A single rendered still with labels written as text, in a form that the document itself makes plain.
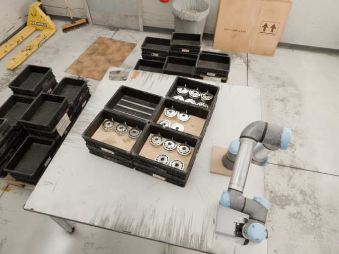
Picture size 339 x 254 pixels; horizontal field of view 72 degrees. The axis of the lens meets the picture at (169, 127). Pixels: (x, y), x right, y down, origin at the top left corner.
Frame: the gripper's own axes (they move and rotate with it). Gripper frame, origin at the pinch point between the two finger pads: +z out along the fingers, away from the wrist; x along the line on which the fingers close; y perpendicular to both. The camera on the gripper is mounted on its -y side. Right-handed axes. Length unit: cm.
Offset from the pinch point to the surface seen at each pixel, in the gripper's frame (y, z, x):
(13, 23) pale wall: 361, 152, -277
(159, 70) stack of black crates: 87, 118, -187
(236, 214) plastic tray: -0.6, 18.4, -9.3
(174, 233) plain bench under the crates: 38.6, 13.7, 7.3
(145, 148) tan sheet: 68, 16, -45
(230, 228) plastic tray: 3.6, 15.6, -0.4
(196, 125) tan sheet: 32, 25, -73
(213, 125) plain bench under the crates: 17, 41, -81
